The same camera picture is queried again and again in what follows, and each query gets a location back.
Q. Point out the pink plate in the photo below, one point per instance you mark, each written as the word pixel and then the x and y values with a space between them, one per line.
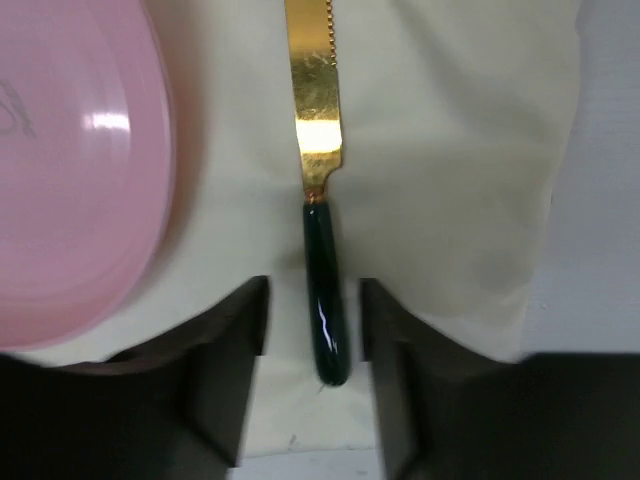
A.
pixel 87 163

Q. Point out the cream cloth placemat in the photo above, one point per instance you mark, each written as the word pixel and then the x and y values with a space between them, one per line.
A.
pixel 456 116

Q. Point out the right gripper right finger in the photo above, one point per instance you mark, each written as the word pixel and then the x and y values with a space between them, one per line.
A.
pixel 446 412

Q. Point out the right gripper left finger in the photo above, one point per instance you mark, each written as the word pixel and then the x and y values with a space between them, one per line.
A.
pixel 172 407

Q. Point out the gold knife green handle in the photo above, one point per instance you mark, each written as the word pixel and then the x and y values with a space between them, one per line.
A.
pixel 315 82

